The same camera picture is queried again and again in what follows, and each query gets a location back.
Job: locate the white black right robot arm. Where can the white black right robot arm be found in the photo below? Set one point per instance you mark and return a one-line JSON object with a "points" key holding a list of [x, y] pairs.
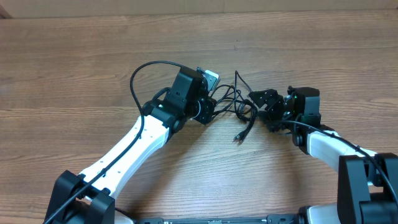
{"points": [[367, 181]]}

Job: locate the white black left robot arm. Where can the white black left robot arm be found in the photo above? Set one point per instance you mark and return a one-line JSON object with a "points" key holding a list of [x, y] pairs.
{"points": [[90, 196]]}

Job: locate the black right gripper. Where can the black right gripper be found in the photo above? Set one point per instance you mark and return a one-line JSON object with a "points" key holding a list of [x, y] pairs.
{"points": [[276, 100]]}

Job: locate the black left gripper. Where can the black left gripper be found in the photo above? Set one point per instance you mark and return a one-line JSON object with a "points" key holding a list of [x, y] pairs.
{"points": [[208, 104]]}

